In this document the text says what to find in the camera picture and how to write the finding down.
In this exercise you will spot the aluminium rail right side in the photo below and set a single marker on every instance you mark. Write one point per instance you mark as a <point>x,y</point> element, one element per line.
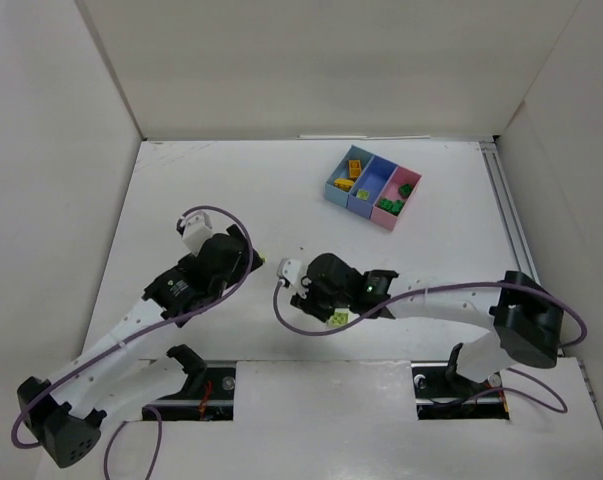
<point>506,205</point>

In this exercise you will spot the pink container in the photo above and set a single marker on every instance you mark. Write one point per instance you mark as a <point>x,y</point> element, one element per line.
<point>400,177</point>

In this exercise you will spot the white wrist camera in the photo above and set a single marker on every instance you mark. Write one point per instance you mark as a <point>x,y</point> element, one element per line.
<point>290,273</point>
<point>195,229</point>

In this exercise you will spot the light blue container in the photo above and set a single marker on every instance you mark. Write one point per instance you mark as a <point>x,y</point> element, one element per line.
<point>334,194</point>

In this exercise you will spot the yellow studded lego brick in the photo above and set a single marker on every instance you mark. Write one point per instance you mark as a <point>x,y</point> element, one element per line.
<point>343,184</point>

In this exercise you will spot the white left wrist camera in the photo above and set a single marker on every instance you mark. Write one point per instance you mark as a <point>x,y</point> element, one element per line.
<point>195,229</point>

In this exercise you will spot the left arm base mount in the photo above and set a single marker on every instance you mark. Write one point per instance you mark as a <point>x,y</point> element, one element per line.
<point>207,394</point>

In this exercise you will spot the green numbered lego cube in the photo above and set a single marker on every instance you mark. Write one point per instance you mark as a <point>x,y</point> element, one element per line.
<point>405,191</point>

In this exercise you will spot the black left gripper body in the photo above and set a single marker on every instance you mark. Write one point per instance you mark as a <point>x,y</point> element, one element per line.
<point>238,250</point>

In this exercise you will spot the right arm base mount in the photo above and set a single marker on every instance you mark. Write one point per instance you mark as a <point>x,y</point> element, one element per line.
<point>442,394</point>

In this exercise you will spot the pale green lego tile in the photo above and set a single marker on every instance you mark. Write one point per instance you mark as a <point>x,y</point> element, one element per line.
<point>363,194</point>

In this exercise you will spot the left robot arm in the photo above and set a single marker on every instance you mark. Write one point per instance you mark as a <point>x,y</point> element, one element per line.
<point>137,362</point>

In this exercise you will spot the dark green lego brick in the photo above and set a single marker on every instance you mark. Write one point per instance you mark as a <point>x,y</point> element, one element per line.
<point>397,207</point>

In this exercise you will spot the purple blue container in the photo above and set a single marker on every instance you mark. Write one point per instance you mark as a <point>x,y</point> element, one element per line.
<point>374,179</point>

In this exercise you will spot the light green studded lego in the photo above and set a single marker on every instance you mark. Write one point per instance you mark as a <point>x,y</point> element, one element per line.
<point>338,319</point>

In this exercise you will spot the yellow rounded lego brick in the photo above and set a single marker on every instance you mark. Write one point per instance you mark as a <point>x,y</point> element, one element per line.
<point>354,169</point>

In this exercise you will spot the green lego plate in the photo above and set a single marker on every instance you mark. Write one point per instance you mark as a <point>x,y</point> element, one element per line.
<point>385,204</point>

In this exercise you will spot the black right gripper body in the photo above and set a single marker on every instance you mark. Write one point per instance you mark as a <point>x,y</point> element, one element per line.
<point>310,301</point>

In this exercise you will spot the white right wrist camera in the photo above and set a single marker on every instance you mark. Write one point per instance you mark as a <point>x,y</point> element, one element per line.
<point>290,273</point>

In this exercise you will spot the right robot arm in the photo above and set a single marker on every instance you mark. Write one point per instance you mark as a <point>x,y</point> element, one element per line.
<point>522,323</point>

